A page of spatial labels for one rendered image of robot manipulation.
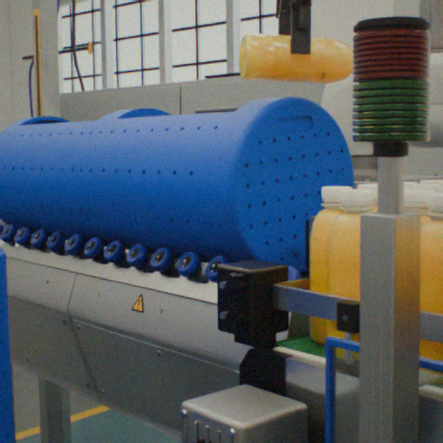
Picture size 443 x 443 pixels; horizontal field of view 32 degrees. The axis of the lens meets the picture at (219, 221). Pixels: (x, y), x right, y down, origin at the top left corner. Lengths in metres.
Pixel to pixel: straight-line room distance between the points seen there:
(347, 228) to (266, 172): 0.29
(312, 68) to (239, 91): 2.05
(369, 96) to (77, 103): 3.45
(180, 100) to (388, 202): 2.87
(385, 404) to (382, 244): 0.14
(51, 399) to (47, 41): 1.12
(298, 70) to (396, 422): 0.66
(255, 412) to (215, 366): 0.34
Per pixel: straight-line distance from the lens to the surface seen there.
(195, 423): 0.92
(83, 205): 1.50
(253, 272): 0.98
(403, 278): 0.66
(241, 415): 0.89
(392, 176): 0.66
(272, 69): 1.19
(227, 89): 3.30
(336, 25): 4.17
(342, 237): 0.93
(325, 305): 0.94
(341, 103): 1.79
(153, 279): 1.37
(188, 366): 1.30
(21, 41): 6.79
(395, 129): 0.64
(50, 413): 2.16
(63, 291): 1.61
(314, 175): 1.27
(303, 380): 0.96
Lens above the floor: 1.16
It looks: 6 degrees down
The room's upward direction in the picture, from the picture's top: 1 degrees counter-clockwise
